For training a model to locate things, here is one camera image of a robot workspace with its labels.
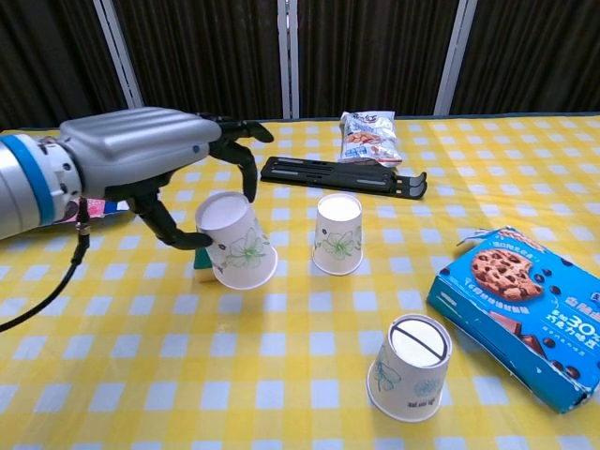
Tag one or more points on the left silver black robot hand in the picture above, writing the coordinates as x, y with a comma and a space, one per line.
140, 145

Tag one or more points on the white paper cup green flower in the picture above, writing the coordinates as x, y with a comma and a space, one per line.
239, 253
337, 234

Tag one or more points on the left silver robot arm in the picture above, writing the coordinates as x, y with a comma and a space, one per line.
19, 187

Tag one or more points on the blue sandwich cookie package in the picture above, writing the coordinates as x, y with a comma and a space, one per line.
96, 208

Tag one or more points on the dark screen panel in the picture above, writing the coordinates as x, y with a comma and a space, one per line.
206, 56
51, 61
534, 51
375, 51

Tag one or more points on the green and yellow sponge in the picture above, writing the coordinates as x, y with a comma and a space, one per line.
204, 274

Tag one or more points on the black folding stand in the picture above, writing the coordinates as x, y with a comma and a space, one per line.
328, 172

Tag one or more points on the white snack bag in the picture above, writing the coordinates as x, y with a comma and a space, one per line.
370, 138

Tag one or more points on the yellow checkered tablecloth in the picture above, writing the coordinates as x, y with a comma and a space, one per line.
281, 356

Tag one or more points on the white paper cup black line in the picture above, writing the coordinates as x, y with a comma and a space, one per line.
408, 379

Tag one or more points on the blue chocolate chip cookie box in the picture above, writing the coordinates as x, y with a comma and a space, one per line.
511, 300

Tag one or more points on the white metal frame post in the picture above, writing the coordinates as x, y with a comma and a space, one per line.
454, 56
123, 65
288, 56

